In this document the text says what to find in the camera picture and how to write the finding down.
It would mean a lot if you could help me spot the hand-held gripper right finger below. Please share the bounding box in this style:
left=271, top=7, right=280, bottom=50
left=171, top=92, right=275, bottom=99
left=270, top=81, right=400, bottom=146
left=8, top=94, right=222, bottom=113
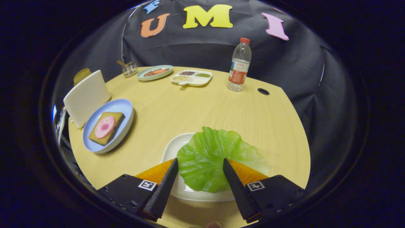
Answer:
left=223, top=158, right=307, bottom=224

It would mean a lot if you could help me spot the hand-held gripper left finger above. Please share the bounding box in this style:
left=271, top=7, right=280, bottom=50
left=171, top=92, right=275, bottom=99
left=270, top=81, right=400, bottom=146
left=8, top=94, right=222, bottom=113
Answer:
left=97, top=158, right=179, bottom=222

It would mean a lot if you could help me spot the green lettuce leaf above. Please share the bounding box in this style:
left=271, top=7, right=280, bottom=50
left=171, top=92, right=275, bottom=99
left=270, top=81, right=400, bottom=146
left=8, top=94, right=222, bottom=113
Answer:
left=177, top=127, right=270, bottom=193

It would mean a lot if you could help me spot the brown bread slice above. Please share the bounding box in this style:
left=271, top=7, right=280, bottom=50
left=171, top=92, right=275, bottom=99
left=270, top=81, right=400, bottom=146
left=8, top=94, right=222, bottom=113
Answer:
left=89, top=111, right=125, bottom=146
left=73, top=68, right=92, bottom=86

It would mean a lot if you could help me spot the small white plate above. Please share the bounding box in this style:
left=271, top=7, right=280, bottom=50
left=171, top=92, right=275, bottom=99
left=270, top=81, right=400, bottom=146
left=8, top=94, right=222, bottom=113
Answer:
left=161, top=133, right=236, bottom=202

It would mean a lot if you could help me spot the pink ham slice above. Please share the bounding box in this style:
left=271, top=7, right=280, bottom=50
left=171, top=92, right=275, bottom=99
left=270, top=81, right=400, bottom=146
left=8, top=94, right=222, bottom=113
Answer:
left=95, top=116, right=115, bottom=139

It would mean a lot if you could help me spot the light blue plate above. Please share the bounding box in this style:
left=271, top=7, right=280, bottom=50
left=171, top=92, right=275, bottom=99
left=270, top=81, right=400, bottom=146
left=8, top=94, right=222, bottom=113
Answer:
left=82, top=98, right=134, bottom=154

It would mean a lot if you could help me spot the pale green plate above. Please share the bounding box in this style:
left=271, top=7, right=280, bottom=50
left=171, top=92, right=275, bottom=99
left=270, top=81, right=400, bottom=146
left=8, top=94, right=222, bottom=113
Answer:
left=137, top=65, right=174, bottom=82

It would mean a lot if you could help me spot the white compartment dish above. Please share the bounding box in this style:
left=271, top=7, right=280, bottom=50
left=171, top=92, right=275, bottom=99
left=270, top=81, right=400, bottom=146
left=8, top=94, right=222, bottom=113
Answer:
left=170, top=69, right=213, bottom=87

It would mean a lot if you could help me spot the white toaster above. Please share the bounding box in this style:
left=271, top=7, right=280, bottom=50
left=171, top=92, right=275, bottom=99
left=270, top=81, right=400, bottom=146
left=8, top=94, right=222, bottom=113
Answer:
left=63, top=70, right=112, bottom=129

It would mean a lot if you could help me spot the clear water bottle red cap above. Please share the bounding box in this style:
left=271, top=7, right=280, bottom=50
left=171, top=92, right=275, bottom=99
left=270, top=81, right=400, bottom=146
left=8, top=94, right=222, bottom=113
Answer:
left=227, top=37, right=252, bottom=92

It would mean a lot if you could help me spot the clear utensil holder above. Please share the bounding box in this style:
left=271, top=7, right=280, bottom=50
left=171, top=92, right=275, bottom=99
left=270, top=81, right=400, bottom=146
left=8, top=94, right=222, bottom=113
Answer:
left=117, top=60, right=139, bottom=78

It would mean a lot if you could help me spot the black backdrop cloth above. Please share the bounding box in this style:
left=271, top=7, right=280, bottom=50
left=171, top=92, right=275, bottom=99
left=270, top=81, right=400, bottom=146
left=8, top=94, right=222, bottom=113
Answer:
left=52, top=0, right=367, bottom=190

